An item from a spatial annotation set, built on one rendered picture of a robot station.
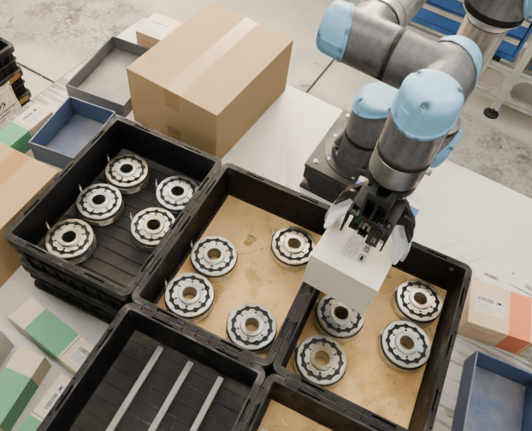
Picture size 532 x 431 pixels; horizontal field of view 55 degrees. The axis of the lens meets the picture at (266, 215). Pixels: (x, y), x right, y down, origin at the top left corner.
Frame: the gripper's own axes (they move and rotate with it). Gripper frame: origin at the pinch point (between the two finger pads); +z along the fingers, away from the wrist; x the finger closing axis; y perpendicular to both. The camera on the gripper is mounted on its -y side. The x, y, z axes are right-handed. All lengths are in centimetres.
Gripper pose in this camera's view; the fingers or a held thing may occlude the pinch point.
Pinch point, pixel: (364, 237)
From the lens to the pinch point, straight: 90.5
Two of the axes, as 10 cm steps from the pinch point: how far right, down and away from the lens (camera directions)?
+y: -5.0, 6.9, -5.2
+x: 8.6, 4.6, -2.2
